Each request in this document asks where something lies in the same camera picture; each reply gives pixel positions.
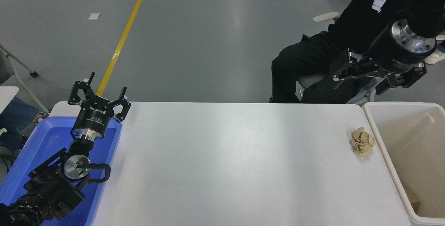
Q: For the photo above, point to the person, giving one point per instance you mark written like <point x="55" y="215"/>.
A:
<point x="17" y="113"/>
<point x="313" y="59"/>

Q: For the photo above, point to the small white table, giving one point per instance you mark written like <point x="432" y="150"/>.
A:
<point x="7" y="95"/>

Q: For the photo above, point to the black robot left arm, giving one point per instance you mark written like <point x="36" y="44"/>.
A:
<point x="48" y="187"/>

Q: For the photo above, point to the large pale plastic bin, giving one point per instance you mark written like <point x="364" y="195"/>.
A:
<point x="382" y="114"/>

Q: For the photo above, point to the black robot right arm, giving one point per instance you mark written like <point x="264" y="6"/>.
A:
<point x="426" y="14"/>

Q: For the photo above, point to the grey white office chair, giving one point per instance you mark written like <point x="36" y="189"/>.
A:
<point x="325" y="17"/>

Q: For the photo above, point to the tan paper ball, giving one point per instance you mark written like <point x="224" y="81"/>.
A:
<point x="362" y="142"/>

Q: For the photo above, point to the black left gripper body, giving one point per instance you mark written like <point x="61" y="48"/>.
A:
<point x="94" y="116"/>

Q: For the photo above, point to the blue plastic tray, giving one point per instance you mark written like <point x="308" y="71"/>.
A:
<point x="45" y="135"/>

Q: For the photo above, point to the brown cardboard piece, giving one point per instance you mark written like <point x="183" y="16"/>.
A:
<point x="412" y="198"/>

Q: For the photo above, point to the small white paper scrap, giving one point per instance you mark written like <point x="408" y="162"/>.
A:
<point x="94" y="16"/>

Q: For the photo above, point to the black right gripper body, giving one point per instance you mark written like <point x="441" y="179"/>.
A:
<point x="389" y="54"/>

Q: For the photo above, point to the grey chair with metal legs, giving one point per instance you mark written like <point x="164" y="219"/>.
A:
<point x="21" y="64"/>

